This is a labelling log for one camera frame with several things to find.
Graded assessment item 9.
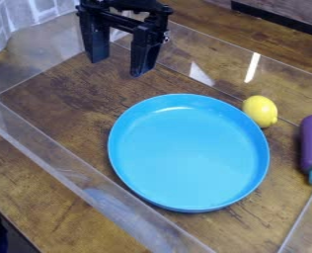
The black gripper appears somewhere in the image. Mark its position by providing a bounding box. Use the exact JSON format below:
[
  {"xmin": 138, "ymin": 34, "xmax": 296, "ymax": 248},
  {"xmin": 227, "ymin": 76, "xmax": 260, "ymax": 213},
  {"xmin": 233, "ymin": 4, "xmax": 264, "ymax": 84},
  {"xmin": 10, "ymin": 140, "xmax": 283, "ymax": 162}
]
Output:
[{"xmin": 76, "ymin": 0, "xmax": 173, "ymax": 77}]

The yellow toy lemon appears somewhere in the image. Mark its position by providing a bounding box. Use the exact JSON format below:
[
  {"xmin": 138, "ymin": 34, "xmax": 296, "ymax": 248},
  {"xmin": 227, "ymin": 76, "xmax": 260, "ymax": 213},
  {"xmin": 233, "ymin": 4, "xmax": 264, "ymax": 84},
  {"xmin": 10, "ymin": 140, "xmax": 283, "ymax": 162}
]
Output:
[{"xmin": 243, "ymin": 95, "xmax": 277, "ymax": 128}]

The blue round plate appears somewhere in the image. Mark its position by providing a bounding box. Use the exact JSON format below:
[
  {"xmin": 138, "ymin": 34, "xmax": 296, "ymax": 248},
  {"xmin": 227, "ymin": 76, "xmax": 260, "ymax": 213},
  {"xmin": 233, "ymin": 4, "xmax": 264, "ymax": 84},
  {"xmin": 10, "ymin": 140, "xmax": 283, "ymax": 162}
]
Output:
[{"xmin": 108, "ymin": 94, "xmax": 269, "ymax": 212}]

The white patterned curtain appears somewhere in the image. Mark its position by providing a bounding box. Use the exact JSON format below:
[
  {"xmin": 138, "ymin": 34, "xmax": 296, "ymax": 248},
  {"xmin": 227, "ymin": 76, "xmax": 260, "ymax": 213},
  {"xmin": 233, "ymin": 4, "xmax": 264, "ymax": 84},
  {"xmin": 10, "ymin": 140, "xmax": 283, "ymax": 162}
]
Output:
[{"xmin": 0, "ymin": 0, "xmax": 80, "ymax": 51}]

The clear acrylic enclosure wall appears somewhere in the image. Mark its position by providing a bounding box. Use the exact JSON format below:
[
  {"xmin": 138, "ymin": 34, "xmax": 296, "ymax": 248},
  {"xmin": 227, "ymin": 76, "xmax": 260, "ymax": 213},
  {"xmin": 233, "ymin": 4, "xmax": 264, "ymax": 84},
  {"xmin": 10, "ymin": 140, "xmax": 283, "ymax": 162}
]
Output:
[{"xmin": 0, "ymin": 3, "xmax": 312, "ymax": 253}]

